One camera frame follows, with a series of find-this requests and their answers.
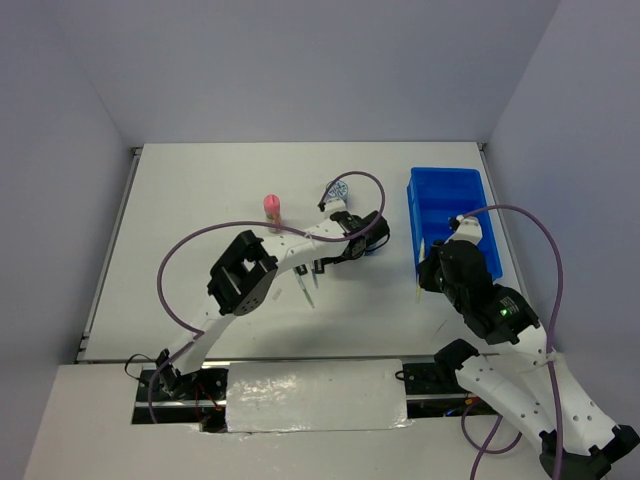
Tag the blue paint jar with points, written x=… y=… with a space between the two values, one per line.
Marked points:
x=337 y=189

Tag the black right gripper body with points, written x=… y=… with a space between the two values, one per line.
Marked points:
x=432 y=279

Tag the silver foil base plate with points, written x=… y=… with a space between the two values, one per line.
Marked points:
x=315 y=396

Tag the pink-capped black highlighter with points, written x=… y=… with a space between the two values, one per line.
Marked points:
x=318 y=266

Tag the pink-capped clear bottle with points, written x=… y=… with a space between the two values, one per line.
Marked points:
x=272 y=210

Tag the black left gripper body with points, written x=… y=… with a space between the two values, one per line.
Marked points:
x=344 y=258

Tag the green clear pen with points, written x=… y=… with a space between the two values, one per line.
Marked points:
x=305 y=292

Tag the blue clear pen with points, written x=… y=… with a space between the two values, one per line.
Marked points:
x=314 y=274

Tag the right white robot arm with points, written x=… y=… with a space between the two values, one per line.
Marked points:
x=539 y=396

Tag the yellow thin highlighter pen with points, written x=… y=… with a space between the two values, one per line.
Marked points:
x=421 y=256

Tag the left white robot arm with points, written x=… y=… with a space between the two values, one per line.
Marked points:
x=241 y=278

